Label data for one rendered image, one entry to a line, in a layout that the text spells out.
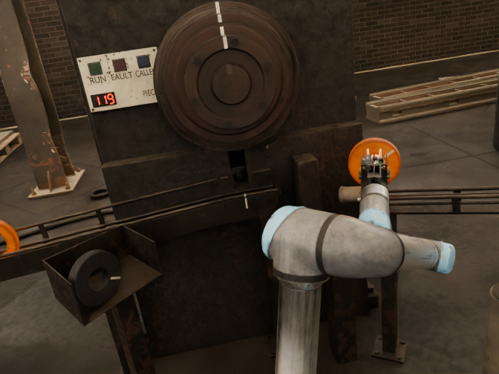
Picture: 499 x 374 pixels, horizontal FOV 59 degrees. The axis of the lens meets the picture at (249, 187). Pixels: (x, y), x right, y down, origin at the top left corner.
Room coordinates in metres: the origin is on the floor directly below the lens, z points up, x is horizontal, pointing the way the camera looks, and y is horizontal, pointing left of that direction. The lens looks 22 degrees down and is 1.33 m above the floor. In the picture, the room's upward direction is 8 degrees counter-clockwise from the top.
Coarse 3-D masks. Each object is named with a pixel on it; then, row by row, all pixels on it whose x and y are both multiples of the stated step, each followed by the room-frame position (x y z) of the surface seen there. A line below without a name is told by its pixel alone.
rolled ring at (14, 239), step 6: (0, 222) 1.39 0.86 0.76; (0, 228) 1.37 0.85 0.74; (6, 228) 1.38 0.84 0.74; (12, 228) 1.40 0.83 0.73; (6, 234) 1.37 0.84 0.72; (12, 234) 1.38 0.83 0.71; (6, 240) 1.37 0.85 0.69; (12, 240) 1.37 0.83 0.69; (18, 240) 1.39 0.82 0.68; (12, 246) 1.37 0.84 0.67; (18, 246) 1.39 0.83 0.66; (6, 252) 1.37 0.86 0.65
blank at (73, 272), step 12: (96, 252) 1.09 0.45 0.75; (108, 252) 1.12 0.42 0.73; (84, 264) 1.05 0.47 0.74; (96, 264) 1.08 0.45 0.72; (108, 264) 1.11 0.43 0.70; (72, 276) 1.03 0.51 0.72; (84, 276) 1.04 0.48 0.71; (108, 276) 1.10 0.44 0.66; (120, 276) 1.13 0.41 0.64; (84, 288) 1.04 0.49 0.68; (96, 288) 1.08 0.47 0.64; (108, 288) 1.09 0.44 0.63; (84, 300) 1.03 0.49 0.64; (96, 300) 1.05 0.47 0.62
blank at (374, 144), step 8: (360, 144) 1.28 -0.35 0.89; (368, 144) 1.27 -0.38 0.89; (376, 144) 1.26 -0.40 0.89; (384, 144) 1.26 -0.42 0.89; (392, 144) 1.27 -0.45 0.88; (352, 152) 1.28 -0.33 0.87; (360, 152) 1.28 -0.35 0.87; (376, 152) 1.26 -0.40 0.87; (384, 152) 1.26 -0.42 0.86; (392, 152) 1.25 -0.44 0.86; (352, 160) 1.28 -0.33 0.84; (360, 160) 1.28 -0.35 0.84; (392, 160) 1.25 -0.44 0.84; (400, 160) 1.24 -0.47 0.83; (352, 168) 1.28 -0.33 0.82; (392, 168) 1.25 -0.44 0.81; (352, 176) 1.28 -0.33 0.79; (392, 176) 1.25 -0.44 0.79
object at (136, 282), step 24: (96, 240) 1.25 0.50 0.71; (120, 240) 1.30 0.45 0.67; (144, 240) 1.21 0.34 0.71; (48, 264) 1.12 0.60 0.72; (72, 264) 1.19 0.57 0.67; (120, 264) 1.26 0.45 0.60; (144, 264) 1.23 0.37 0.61; (72, 288) 0.99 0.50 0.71; (120, 288) 1.13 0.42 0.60; (72, 312) 1.05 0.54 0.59; (96, 312) 1.04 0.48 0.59; (120, 312) 1.13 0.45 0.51; (120, 336) 1.16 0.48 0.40; (144, 336) 1.16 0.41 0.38; (144, 360) 1.15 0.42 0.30
